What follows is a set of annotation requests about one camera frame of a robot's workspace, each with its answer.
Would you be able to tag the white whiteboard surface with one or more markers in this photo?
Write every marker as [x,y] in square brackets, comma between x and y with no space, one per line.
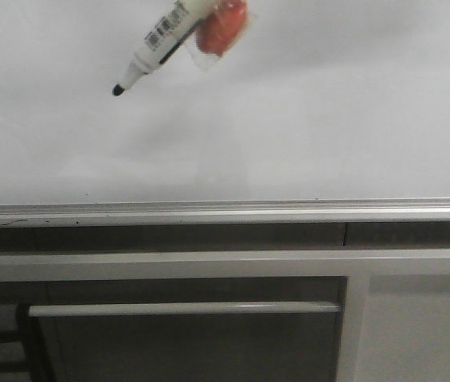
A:
[319,100]

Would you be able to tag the white horizontal round bar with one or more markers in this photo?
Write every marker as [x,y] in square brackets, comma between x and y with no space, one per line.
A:
[184,308]

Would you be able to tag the red round magnet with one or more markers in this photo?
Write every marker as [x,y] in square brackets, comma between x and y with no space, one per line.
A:
[216,34]

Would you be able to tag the white black-tip marker pen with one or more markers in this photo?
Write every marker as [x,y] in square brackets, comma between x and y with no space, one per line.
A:
[166,36]

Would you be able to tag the aluminium whiteboard tray rail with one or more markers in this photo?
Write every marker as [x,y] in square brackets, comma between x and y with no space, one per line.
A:
[224,212]

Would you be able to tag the white metal stand frame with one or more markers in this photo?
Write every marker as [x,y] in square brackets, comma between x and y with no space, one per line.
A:
[396,324]

